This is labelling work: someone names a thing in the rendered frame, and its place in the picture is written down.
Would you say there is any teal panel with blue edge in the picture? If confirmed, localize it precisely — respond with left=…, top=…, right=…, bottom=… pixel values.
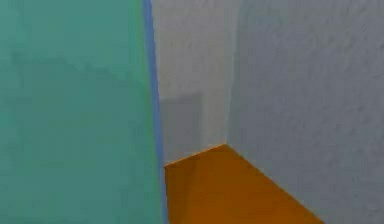
left=0, top=0, right=169, bottom=224

